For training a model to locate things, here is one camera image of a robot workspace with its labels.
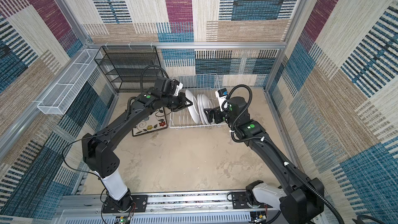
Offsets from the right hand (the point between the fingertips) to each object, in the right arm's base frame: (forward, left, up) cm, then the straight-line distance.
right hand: (215, 109), depth 77 cm
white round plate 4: (+11, +4, -10) cm, 15 cm away
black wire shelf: (+42, +59, -4) cm, 73 cm away
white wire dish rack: (+37, +7, -23) cm, 44 cm away
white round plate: (+2, +11, -3) cm, 11 cm away
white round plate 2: (+6, +7, -8) cm, 12 cm away
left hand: (+3, +10, +1) cm, 11 cm away
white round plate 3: (+11, +5, -8) cm, 14 cm away
